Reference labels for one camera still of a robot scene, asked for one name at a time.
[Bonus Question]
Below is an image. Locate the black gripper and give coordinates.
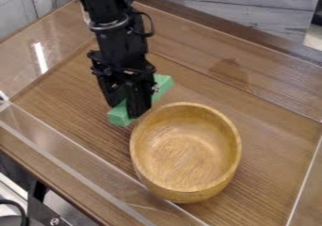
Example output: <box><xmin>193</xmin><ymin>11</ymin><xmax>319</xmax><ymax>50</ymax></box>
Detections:
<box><xmin>88</xmin><ymin>25</ymin><xmax>156</xmax><ymax>119</ymax></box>

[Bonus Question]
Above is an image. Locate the green rectangular block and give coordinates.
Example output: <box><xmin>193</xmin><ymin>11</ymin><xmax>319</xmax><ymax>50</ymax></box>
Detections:
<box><xmin>107</xmin><ymin>74</ymin><xmax>174</xmax><ymax>127</ymax></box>

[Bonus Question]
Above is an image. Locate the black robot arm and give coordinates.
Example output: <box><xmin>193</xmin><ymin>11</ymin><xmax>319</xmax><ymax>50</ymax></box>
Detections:
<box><xmin>79</xmin><ymin>0</ymin><xmax>156</xmax><ymax>119</ymax></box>

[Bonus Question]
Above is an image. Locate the brown wooden bowl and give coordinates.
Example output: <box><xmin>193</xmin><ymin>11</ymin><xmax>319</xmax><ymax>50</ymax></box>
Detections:
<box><xmin>130</xmin><ymin>102</ymin><xmax>242</xmax><ymax>203</ymax></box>

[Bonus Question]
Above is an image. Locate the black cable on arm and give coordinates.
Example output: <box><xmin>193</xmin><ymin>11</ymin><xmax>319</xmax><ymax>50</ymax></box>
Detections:
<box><xmin>135</xmin><ymin>10</ymin><xmax>156</xmax><ymax>39</ymax></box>

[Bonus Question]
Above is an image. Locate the clear acrylic barrier wall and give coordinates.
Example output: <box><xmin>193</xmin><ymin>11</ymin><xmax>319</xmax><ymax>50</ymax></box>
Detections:
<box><xmin>0</xmin><ymin>91</ymin><xmax>209</xmax><ymax>226</ymax></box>

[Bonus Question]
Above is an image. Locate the black table leg bracket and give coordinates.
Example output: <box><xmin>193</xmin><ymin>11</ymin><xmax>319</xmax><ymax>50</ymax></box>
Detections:
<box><xmin>28</xmin><ymin>181</ymin><xmax>72</xmax><ymax>226</ymax></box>

